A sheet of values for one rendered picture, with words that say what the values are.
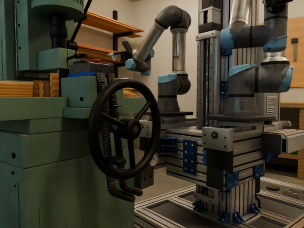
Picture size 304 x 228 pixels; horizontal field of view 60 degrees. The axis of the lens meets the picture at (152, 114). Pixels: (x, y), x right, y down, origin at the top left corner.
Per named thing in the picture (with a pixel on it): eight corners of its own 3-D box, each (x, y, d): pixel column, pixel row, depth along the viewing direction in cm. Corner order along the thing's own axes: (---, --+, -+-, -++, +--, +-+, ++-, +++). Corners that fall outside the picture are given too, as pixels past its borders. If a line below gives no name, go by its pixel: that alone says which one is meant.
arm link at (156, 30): (175, 7, 148) (130, 74, 169) (184, 12, 157) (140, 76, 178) (162, -4, 152) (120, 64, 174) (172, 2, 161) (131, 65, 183)
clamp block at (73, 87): (87, 107, 73) (87, 75, 73) (59, 106, 82) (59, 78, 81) (124, 106, 85) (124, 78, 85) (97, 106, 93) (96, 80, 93)
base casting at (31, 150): (21, 169, 69) (21, 135, 69) (-50, 145, 104) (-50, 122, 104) (135, 145, 104) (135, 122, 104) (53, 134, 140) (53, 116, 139)
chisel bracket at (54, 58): (59, 72, 89) (58, 47, 89) (37, 74, 98) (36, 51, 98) (77, 73, 95) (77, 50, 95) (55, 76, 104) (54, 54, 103)
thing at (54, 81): (52, 97, 85) (52, 72, 84) (50, 97, 86) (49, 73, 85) (102, 97, 102) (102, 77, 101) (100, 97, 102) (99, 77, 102)
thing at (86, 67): (88, 75, 75) (88, 56, 74) (66, 78, 81) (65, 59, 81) (121, 78, 85) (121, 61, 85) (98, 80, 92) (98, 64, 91)
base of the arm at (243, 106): (235, 114, 133) (235, 94, 132) (264, 115, 121) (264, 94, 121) (217, 115, 123) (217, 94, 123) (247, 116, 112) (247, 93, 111)
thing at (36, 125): (30, 134, 70) (29, 119, 70) (-4, 129, 83) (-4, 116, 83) (130, 123, 102) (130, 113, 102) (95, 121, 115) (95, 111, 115)
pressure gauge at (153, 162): (149, 173, 101) (148, 152, 101) (141, 171, 104) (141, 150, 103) (158, 169, 106) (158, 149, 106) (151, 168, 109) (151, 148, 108)
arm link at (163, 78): (153, 95, 158) (153, 72, 157) (165, 95, 169) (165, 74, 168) (170, 95, 151) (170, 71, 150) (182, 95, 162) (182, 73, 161)
